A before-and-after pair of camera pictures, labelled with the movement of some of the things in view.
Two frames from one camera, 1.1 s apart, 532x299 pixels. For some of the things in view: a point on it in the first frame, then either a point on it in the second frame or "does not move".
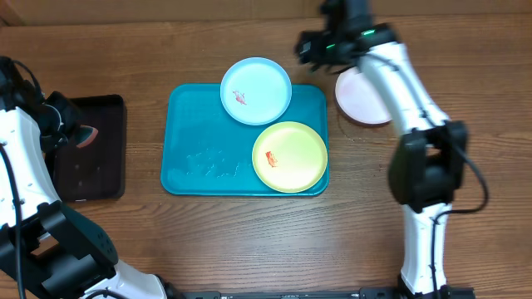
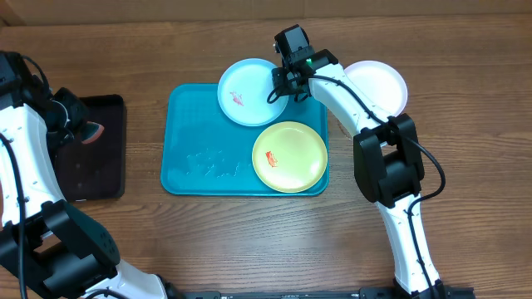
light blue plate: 255,91 does not move
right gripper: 312,49 -> 281,81
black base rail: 440,292 does not move
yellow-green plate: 289,157 does not move
